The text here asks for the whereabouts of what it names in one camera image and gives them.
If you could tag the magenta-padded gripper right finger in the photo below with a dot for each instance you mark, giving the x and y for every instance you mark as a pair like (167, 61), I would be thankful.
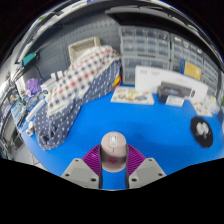
(143, 170)

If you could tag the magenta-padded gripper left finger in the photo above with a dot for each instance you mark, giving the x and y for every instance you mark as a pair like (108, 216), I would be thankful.
(83, 170)

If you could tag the pink beige computer mouse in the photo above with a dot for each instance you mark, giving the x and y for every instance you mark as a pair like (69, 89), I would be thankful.
(113, 150)

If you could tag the black mouse pad white print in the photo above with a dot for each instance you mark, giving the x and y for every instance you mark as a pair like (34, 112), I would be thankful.
(201, 131)

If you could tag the navy white polka-dot cloth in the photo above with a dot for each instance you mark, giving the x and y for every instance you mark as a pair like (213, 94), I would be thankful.
(56, 133)

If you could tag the white plastic tube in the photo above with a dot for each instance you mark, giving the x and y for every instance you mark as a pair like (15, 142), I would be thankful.
(35, 110)

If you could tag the small black box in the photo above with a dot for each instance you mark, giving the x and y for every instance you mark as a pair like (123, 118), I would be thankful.
(175, 90)

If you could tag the red blue plaid cloth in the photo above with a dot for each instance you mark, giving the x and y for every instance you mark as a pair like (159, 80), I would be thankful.
(80, 76)

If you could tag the long white keyboard box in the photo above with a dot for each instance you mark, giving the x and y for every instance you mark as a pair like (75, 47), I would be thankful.
(148, 76)

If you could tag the purple bag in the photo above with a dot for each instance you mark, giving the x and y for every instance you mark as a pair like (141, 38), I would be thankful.
(33, 86)

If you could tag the white woven basket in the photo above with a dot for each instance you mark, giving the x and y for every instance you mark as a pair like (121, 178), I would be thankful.
(81, 48)

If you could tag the teal tool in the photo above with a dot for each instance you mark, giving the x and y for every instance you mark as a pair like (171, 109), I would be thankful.
(28, 59)

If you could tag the dark wall shelf unit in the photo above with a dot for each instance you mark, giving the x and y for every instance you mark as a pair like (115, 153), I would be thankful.
(133, 15)

